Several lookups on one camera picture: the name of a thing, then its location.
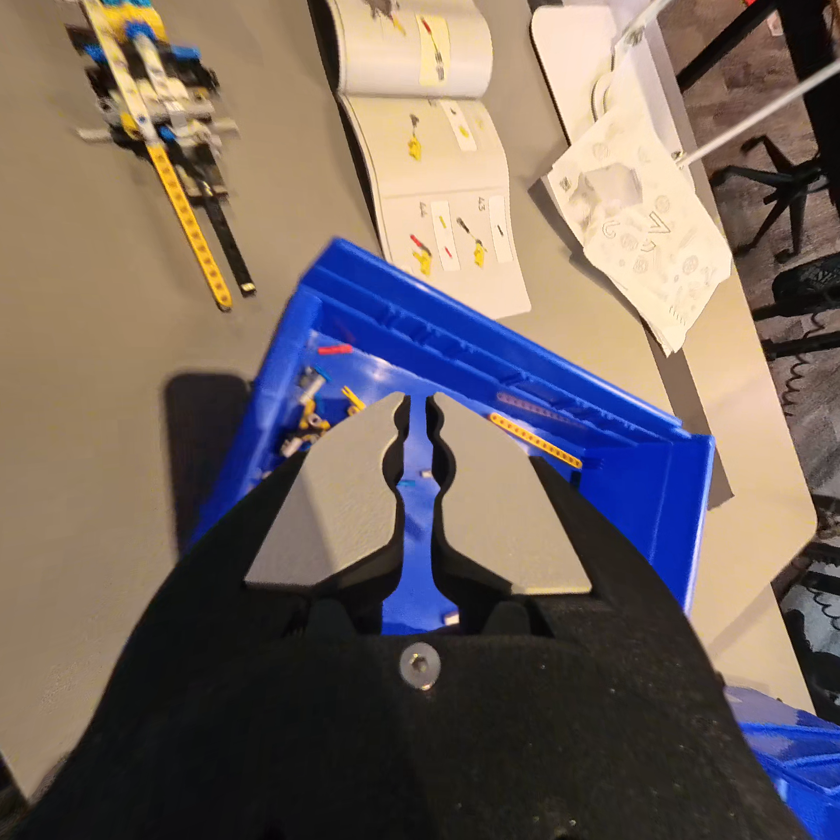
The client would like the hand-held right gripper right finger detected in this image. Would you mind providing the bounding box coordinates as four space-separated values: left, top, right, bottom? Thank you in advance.
425 392 593 597

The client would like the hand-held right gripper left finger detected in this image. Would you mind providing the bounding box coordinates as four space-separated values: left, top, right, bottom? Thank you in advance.
243 392 412 595

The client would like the heap of lego pieces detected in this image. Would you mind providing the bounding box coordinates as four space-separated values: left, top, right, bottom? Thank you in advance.
262 364 462 626

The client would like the blue plastic parts bin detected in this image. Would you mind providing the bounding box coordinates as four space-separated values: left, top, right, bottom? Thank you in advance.
187 236 718 636
724 684 840 840

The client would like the partly built lego model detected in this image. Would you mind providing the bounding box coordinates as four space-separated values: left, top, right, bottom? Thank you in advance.
62 0 258 313

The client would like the long yellow lego beam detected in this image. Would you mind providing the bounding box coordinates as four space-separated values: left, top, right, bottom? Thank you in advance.
488 411 584 471

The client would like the open lego instruction booklet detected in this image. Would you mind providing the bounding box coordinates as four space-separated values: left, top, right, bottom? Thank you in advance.
307 0 532 320

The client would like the white flat board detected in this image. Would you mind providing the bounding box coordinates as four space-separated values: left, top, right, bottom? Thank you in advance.
577 98 734 357

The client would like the black office chair base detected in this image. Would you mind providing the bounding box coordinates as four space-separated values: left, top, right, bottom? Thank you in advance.
710 133 840 258

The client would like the white round stand base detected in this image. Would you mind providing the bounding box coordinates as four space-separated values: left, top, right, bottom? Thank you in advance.
588 66 635 130

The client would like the black desk leg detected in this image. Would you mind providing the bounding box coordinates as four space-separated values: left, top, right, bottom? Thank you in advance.
675 0 788 94

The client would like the black coiled cable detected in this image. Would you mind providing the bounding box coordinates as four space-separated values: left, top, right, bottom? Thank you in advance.
780 308 840 422

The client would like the white cable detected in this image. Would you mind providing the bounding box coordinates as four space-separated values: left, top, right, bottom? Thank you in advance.
672 59 840 166

